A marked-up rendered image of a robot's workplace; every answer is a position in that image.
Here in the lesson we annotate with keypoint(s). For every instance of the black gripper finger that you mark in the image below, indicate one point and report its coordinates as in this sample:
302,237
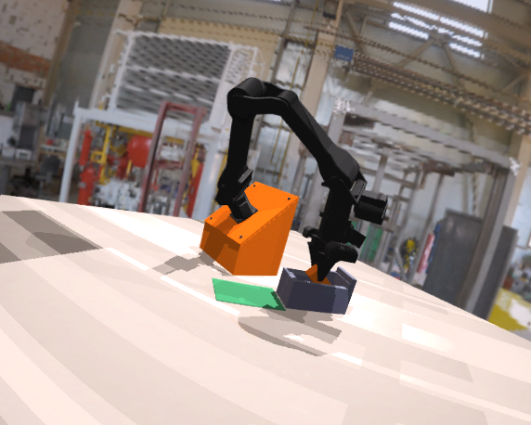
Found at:
324,265
313,252

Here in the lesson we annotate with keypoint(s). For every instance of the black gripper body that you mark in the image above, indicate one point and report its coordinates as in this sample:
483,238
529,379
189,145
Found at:
330,235

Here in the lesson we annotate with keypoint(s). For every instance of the orange l-shaped part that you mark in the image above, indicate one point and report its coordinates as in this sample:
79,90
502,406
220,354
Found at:
312,274

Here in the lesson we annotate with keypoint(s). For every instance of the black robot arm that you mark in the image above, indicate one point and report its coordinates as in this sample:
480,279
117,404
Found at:
337,167

